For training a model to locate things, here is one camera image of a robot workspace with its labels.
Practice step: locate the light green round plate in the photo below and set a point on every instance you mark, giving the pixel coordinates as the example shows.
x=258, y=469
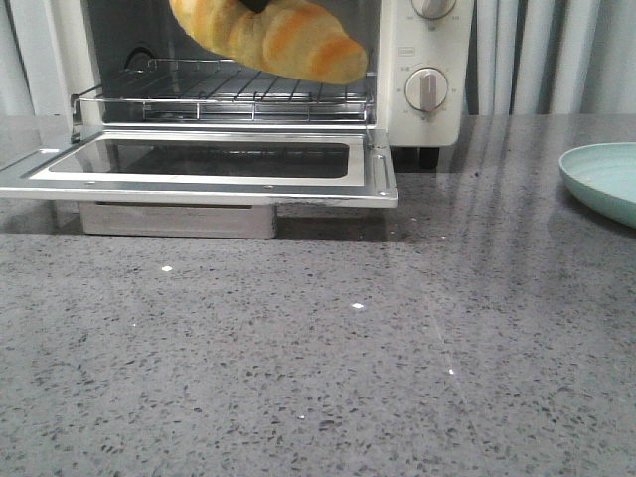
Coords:
x=602, y=176

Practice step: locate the white Toshiba toaster oven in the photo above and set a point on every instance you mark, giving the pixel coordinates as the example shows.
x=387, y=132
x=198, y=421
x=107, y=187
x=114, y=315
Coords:
x=112, y=36

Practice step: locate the oven control knob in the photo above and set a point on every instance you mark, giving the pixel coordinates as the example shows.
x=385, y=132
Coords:
x=432, y=9
x=426, y=89

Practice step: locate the lower oven control knob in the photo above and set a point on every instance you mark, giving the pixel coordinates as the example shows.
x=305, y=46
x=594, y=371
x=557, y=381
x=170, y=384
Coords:
x=426, y=89

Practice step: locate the golden croissant bread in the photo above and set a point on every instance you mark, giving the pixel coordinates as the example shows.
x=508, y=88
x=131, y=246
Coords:
x=299, y=40

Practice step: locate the metal oven wire rack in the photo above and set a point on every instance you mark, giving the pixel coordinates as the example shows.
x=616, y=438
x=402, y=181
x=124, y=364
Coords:
x=222, y=92

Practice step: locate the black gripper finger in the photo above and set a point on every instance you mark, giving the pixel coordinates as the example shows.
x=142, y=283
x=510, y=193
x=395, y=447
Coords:
x=257, y=6

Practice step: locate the upper oven control knob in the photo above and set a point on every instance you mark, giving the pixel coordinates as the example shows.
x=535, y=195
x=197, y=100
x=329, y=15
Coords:
x=432, y=9

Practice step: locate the glass oven door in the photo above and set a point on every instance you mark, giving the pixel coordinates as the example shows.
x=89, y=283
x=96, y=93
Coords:
x=197, y=167

